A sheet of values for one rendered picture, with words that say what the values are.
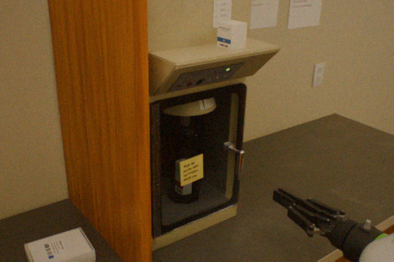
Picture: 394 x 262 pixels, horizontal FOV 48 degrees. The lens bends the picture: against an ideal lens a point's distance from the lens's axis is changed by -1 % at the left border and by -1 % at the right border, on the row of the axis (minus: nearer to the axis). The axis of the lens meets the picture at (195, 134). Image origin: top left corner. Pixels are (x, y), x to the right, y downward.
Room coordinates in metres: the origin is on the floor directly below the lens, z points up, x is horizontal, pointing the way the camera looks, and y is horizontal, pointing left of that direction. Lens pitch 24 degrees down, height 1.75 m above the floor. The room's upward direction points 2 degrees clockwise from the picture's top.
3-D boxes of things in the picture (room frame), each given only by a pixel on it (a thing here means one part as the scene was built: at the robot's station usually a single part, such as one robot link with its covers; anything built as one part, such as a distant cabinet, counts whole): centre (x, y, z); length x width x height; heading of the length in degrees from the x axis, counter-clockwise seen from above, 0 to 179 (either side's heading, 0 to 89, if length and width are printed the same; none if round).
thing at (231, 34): (1.07, -0.08, 1.54); 0.05 x 0.05 x 0.06; 39
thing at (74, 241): (0.96, 0.36, 0.96); 0.16 x 0.12 x 0.04; 123
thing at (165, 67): (1.05, -0.05, 1.46); 0.32 x 0.11 x 0.10; 127
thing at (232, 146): (1.13, -0.12, 1.17); 0.05 x 0.03 x 0.10; 37
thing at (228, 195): (1.09, -0.02, 1.19); 0.30 x 0.01 x 0.40; 127
